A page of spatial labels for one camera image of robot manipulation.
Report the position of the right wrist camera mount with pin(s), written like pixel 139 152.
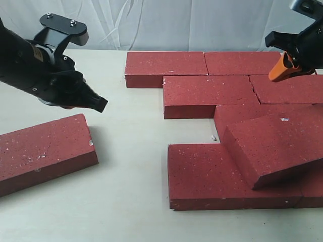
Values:
pixel 309 8

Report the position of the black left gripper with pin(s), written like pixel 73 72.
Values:
pixel 33 69

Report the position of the red brick under leaning one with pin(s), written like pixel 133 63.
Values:
pixel 231 114

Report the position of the red brick with silver chip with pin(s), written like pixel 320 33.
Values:
pixel 43 152

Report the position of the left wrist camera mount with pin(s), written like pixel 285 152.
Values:
pixel 58 31

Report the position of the pale blue backdrop cloth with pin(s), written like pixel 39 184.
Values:
pixel 163 25

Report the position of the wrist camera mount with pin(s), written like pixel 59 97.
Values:
pixel 309 8
pixel 58 31

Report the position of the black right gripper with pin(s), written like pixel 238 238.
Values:
pixel 302 52

